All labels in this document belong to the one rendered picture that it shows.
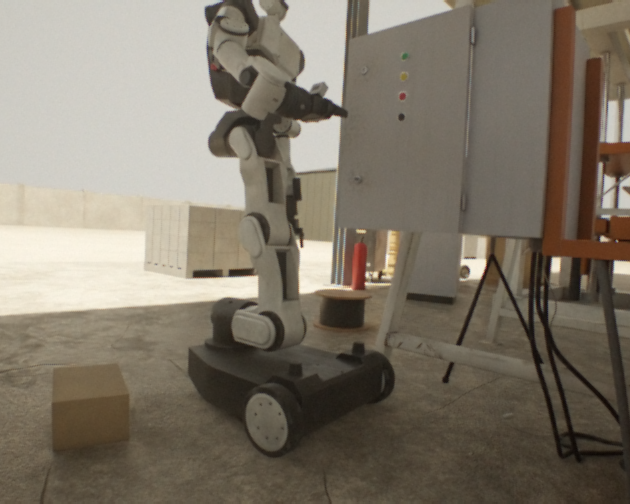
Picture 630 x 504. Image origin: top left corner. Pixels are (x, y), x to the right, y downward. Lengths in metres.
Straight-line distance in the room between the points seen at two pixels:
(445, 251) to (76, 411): 3.69
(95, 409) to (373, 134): 1.12
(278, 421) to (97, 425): 0.51
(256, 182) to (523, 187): 0.89
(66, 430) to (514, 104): 1.44
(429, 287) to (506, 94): 3.43
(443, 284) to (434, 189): 3.29
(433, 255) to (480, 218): 3.30
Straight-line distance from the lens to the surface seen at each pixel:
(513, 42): 1.23
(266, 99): 1.10
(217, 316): 1.68
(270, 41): 1.62
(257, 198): 1.54
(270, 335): 1.46
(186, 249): 5.31
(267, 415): 1.27
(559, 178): 1.11
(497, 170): 1.14
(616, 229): 4.43
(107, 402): 1.37
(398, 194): 1.24
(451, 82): 1.24
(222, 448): 1.35
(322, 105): 1.21
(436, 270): 4.44
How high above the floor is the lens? 0.63
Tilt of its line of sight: 3 degrees down
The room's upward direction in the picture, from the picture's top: 3 degrees clockwise
